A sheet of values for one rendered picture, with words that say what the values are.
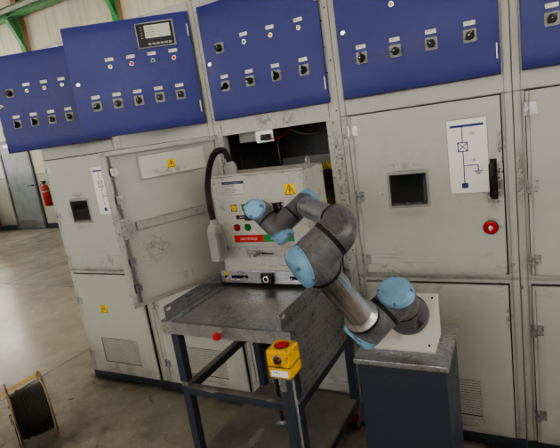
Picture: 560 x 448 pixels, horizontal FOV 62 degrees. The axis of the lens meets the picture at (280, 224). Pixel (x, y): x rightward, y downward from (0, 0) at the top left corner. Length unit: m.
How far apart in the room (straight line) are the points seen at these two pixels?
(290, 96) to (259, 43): 0.29
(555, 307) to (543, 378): 0.33
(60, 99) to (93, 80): 0.50
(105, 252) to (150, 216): 0.94
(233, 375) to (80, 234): 1.37
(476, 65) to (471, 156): 0.35
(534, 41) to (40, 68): 2.52
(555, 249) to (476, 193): 0.36
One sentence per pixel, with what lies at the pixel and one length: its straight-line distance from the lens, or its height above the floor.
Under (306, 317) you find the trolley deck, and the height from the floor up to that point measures 0.84.
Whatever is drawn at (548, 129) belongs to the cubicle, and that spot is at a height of 1.42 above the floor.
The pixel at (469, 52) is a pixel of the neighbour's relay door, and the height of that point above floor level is 1.75.
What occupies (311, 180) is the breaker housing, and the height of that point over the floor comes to 1.33.
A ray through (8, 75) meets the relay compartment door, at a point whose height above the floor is 2.09.
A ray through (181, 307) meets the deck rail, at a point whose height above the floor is 0.87.
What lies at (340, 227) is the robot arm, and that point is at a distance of 1.27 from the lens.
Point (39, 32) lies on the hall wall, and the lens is 11.59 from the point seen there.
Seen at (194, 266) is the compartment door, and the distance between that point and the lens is 2.49.
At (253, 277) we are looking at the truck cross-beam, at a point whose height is 0.89.
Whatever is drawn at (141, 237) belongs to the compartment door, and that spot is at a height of 1.16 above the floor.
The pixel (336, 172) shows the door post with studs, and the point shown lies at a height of 1.33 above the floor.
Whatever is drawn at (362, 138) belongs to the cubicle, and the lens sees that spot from 2.15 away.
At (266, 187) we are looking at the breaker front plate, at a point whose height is 1.32.
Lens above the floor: 1.59
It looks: 12 degrees down
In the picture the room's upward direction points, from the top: 9 degrees counter-clockwise
